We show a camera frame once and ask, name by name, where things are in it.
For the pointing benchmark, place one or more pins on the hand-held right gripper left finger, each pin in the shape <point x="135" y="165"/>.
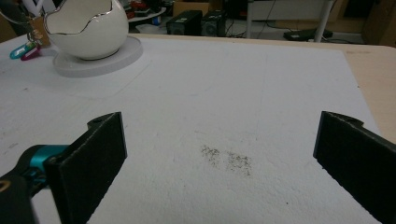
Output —
<point x="90" y="168"/>

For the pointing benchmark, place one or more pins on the white stand with pole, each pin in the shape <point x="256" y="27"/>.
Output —
<point x="99" y="63"/>

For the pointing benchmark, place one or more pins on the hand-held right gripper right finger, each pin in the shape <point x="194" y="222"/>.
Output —
<point x="355" y="161"/>

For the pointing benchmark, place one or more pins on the cardboard box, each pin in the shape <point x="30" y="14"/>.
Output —
<point x="379" y="21"/>

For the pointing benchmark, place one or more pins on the key bunch with colourful tags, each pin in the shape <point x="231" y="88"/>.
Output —
<point x="25" y="51"/>

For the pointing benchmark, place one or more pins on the white foam mat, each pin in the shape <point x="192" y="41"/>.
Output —
<point x="202" y="102"/>

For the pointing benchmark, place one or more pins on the black flat case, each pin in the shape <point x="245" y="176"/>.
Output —
<point x="306" y="34"/>

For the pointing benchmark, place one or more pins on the white egg-shaped bowl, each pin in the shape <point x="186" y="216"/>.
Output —
<point x="90" y="34"/>

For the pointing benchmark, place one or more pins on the black computer tower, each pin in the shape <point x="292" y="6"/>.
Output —
<point x="214" y="23"/>
<point x="183" y="22"/>

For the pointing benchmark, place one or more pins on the white table leg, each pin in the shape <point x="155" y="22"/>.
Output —
<point x="323" y="20"/>
<point x="249" y="18"/>

